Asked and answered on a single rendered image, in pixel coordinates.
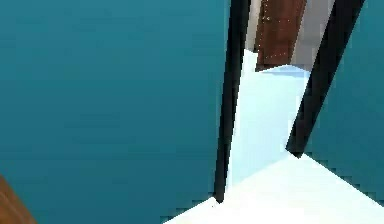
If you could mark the light brown wooden furniture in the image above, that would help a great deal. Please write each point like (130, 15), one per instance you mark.
(10, 206)

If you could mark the black door frame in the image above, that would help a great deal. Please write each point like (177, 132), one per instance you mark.
(231, 100)

